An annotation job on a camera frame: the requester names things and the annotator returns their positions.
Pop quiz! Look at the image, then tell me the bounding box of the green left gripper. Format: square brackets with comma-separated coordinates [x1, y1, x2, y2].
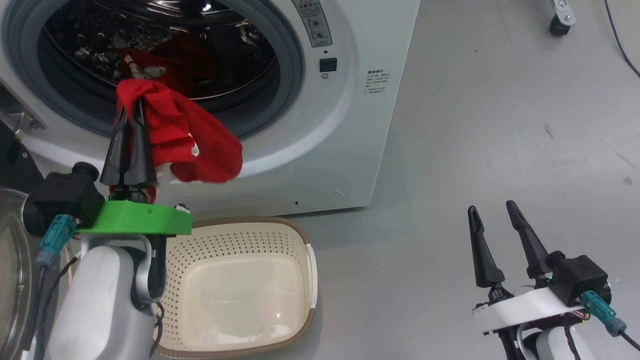
[77, 97, 194, 237]

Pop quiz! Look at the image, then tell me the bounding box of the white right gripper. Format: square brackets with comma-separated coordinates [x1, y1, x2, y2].
[467, 199, 586, 335]

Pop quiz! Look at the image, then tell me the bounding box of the red sports jersey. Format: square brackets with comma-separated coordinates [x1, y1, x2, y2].
[114, 37, 245, 203]

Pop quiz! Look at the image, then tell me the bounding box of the black washing machine door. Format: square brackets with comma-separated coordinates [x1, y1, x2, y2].
[0, 119, 47, 360]

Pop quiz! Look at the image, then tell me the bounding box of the metal door hinge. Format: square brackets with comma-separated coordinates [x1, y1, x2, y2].
[0, 90, 47, 137]

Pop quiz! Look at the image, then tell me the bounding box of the cream perforated laundry basket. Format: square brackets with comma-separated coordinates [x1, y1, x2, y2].
[149, 216, 319, 360]

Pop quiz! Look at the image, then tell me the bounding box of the white front-load washing machine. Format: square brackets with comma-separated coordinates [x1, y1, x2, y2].
[0, 0, 421, 221]

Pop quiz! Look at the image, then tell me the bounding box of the grey warning sticker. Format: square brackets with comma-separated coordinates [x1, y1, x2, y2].
[291, 0, 334, 49]

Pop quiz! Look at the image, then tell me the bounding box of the metal cart leg with caster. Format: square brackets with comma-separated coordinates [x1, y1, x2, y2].
[544, 0, 577, 37]

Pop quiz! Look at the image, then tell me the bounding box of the teal right camera cable plug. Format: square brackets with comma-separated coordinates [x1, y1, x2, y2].
[579, 289, 640, 352]

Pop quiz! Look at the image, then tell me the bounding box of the teal camera cable plug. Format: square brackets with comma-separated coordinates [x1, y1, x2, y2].
[34, 213, 77, 360]
[579, 289, 640, 352]

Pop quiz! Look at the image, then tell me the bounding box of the teal left camera cable plug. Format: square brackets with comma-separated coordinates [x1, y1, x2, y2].
[34, 213, 77, 360]

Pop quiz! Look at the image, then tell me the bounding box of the black floor cable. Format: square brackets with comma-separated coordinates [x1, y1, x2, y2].
[602, 0, 640, 79]

